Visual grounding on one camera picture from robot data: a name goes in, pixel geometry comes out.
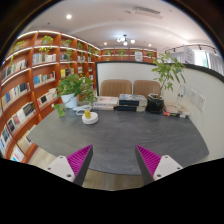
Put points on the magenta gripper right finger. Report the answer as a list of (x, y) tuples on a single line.
[(154, 167)]

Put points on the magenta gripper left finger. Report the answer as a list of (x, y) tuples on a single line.
[(73, 167)]

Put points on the yellow charger plug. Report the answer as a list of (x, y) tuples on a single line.
[(87, 114)]

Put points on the round white power socket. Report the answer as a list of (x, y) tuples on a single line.
[(93, 118)]

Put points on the right stack of books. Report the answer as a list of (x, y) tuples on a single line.
[(129, 102)]

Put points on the stack of books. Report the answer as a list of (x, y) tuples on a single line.
[(105, 103), (129, 102)]

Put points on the left stack of books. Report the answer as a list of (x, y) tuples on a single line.
[(105, 103)]

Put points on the pothos plant in white pot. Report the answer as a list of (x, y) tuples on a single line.
[(74, 85)]

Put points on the right tan chair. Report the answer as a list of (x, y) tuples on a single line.
[(146, 87)]

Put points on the tan chair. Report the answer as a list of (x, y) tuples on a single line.
[(115, 87), (146, 87)]

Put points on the left tan chair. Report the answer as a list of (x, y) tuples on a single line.
[(115, 87)]

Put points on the tall plant in black pot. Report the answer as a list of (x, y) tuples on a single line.
[(169, 69)]

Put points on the orange wooden bookshelf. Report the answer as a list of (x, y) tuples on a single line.
[(29, 74)]

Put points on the white sign on shelf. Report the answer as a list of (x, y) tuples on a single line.
[(138, 56)]

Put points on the ceiling chandelier lamp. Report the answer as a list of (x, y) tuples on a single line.
[(125, 40)]

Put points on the books by the wall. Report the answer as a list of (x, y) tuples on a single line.
[(175, 111)]

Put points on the white wall socket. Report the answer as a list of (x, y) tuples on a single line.
[(201, 102)]

